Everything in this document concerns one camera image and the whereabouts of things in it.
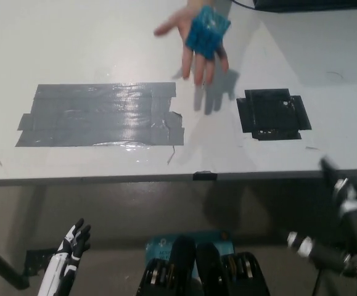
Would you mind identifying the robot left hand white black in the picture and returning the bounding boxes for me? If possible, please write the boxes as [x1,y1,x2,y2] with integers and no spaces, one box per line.
[37,218,92,296]

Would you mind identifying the person's bare hand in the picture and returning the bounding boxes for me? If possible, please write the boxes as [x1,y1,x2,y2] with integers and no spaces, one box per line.
[154,0,230,85]

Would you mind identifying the robot right hand white black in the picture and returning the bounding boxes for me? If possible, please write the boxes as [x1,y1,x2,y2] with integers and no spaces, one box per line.
[287,156,357,278]

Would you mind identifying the blue rubik's cube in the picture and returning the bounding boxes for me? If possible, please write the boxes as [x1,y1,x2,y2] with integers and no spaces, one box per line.
[185,5,232,61]

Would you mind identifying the robot body black teal blocks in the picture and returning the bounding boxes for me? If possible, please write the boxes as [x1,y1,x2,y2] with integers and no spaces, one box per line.
[137,229,271,296]

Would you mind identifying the black floor tape patch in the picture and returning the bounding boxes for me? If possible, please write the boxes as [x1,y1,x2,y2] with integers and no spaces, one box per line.
[22,247,57,277]

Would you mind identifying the black table leg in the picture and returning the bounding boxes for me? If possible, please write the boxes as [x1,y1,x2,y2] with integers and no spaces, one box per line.
[0,237,30,290]

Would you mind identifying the black tape square patch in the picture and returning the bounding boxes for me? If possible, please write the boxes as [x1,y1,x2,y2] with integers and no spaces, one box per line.
[236,88,313,141]

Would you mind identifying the black flat device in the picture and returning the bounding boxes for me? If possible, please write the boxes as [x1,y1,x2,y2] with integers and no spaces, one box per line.
[252,0,357,14]

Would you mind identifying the black cable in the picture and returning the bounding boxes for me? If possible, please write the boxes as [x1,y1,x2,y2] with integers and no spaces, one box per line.
[232,0,256,9]

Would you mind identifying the grey duct tape patch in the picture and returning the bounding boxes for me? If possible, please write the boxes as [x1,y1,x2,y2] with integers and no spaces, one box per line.
[15,82,186,148]

